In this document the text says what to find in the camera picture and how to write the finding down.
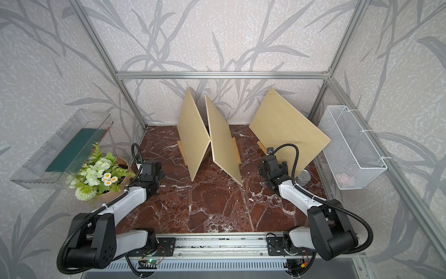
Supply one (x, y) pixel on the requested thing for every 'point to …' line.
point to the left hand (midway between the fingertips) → (148, 172)
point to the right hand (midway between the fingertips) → (272, 163)
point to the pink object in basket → (344, 181)
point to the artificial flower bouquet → (99, 175)
